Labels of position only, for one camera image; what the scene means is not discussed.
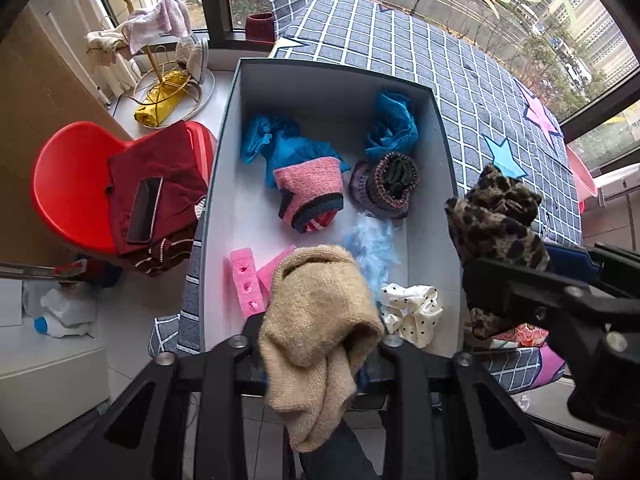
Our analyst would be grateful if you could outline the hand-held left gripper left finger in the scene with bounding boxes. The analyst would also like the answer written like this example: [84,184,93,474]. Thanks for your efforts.
[47,312,267,480]

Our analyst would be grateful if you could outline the floral tissue pack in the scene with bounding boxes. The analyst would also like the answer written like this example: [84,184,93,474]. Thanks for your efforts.
[487,322,551,350]

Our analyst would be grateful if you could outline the beige knit sock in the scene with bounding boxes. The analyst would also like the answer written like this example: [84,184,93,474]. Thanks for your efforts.
[257,245,386,454]

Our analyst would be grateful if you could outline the blue cloth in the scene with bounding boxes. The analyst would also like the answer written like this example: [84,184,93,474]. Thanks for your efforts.
[364,91,420,164]
[241,114,352,192]

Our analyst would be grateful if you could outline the grey slippers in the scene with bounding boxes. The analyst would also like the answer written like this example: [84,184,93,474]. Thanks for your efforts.
[175,35,211,84]

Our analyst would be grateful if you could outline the purple knit sock roll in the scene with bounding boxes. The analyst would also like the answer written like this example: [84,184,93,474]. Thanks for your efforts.
[350,151,420,220]

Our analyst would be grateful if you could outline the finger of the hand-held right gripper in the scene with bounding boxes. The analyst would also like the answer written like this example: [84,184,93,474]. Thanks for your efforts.
[462,257,607,329]
[544,243,640,289]

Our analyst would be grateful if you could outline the red plastic basin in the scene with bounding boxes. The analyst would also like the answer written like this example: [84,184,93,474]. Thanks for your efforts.
[566,145,600,202]

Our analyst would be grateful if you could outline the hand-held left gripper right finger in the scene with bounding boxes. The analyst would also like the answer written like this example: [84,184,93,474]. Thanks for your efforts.
[357,336,576,480]

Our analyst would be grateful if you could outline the cream hanging cloth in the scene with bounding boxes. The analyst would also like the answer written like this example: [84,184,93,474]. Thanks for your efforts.
[86,27,144,97]

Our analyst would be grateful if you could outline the leopard print scrunchie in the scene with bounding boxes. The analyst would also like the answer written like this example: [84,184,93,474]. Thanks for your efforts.
[445,164,552,342]

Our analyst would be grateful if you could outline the grey cardboard box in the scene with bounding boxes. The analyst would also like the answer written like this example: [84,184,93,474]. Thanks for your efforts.
[200,57,469,357]

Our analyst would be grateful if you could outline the yellow cloth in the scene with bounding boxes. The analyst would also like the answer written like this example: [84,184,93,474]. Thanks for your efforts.
[132,71,187,129]

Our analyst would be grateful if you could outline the white low cabinet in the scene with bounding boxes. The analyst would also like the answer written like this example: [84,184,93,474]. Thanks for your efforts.
[0,339,112,454]

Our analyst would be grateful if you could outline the person's left leg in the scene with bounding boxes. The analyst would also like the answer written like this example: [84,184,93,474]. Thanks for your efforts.
[299,417,383,480]

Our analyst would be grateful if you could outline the white polka dot scrunchie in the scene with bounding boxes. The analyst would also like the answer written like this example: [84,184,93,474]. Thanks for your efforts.
[376,282,445,350]

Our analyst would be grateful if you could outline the white bottle with blue cap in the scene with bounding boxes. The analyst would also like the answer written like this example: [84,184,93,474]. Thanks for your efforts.
[22,280,99,340]

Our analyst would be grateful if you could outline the brown cardboard sheet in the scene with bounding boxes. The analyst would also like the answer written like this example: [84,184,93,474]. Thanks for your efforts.
[0,7,137,264]

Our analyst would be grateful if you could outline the pale pink hanging cloth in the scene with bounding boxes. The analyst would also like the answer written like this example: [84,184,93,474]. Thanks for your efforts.
[125,0,194,59]

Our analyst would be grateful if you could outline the dark red knit item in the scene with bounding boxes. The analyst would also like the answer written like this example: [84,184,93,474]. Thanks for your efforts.
[245,11,277,44]

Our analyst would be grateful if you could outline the black smartphone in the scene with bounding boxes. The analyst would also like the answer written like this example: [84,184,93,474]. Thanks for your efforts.
[126,176,165,245]

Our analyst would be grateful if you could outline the red plastic chair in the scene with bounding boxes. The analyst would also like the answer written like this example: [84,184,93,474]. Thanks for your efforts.
[30,120,219,257]

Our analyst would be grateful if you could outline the light blue fluffy scrunchie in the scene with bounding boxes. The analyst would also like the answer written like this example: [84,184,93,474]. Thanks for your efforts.
[342,212,404,307]

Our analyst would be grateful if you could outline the grey checked star blanket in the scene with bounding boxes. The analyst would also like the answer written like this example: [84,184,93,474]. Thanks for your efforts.
[147,0,587,394]

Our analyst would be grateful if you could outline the maroon garment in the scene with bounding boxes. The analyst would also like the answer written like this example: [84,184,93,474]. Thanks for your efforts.
[107,121,209,279]

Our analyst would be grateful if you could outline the pink knit sock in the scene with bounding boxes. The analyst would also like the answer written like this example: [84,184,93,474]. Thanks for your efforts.
[272,156,346,234]

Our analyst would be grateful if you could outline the red tipped metal rod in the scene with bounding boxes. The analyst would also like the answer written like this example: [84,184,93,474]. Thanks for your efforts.
[0,259,90,281]

